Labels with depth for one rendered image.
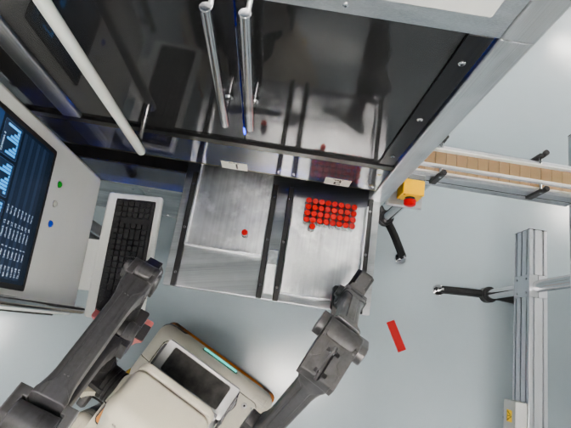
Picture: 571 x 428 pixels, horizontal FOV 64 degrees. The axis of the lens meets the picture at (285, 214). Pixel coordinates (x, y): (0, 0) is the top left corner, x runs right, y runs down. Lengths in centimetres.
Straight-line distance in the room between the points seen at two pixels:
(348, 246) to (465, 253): 121
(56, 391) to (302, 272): 90
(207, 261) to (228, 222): 15
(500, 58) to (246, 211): 99
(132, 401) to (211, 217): 72
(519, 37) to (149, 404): 99
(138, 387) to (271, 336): 139
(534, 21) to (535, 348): 157
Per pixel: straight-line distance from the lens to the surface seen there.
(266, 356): 242
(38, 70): 125
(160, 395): 111
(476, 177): 175
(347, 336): 90
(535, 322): 218
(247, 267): 155
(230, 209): 159
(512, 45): 87
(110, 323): 99
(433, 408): 260
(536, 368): 218
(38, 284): 147
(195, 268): 157
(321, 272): 156
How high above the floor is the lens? 242
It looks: 75 degrees down
